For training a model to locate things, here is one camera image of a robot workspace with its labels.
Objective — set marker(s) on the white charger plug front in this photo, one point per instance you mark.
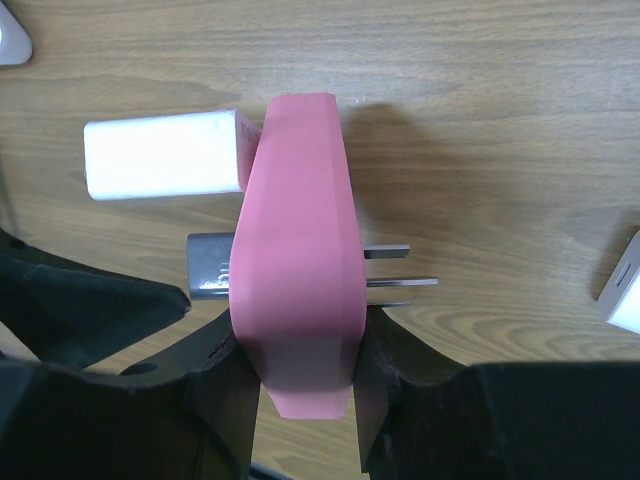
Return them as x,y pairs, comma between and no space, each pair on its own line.
168,156

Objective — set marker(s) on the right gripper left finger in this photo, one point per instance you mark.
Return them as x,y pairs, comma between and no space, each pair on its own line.
187,412

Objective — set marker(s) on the white triangular socket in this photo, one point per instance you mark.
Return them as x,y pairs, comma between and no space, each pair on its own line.
16,46

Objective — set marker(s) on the pink triangular socket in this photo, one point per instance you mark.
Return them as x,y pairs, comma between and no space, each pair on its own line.
298,294

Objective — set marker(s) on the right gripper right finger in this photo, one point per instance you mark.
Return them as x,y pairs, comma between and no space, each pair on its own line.
422,415

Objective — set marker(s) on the white charger plug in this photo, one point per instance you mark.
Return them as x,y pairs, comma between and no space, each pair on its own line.
618,302
168,156

